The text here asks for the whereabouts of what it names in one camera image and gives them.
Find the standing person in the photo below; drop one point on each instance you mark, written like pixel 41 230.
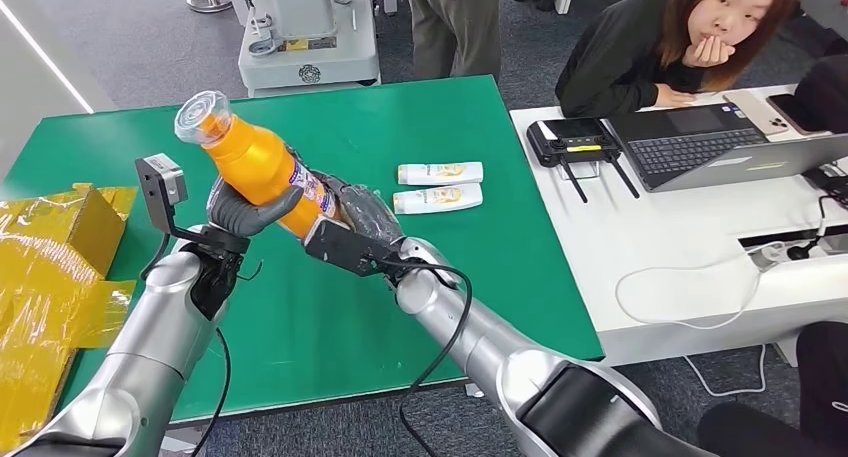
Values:
pixel 457 23

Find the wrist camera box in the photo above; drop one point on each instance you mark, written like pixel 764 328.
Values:
pixel 344 245
pixel 159 189

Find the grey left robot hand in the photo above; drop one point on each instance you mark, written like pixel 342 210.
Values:
pixel 255 219

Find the white charger plug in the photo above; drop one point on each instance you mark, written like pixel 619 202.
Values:
pixel 767 255

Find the white shampoo bottle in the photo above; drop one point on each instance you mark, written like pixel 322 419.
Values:
pixel 437 173
pixel 434 199

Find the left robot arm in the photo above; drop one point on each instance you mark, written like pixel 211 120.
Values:
pixel 152 335

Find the black remote controller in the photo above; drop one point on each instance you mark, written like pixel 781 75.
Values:
pixel 570 141

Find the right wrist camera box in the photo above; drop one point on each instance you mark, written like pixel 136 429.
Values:
pixel 344 245

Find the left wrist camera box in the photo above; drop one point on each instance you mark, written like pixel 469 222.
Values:
pixel 159 189

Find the white robot stand machine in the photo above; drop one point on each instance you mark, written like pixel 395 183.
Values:
pixel 308 50

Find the seated person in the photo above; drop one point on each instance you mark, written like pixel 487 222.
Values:
pixel 613 50

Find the orange detergent bottle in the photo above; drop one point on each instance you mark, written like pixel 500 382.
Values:
pixel 255 156

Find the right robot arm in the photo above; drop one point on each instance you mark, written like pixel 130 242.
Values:
pixel 503 361

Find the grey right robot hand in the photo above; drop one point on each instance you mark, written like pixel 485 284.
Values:
pixel 368 209

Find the yellow taped cardboard box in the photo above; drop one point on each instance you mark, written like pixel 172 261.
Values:
pixel 46 288

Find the dark screen smartphone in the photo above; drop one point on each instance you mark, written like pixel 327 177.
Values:
pixel 788 111

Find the grey open laptop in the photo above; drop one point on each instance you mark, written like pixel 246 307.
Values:
pixel 699 146

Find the small white table foot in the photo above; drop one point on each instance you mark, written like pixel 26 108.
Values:
pixel 474 390

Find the beige smartphone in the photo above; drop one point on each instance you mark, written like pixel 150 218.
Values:
pixel 754 111

